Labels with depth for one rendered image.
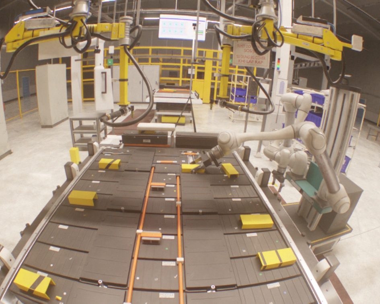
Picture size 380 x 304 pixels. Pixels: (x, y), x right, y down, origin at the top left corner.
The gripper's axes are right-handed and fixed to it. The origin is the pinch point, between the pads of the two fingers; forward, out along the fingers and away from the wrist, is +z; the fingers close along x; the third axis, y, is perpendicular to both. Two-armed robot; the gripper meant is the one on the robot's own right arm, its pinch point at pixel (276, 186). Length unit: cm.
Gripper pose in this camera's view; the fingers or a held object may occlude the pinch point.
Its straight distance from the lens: 200.6
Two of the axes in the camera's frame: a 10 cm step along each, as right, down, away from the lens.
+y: 9.9, 0.1, 1.3
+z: -0.6, 9.2, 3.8
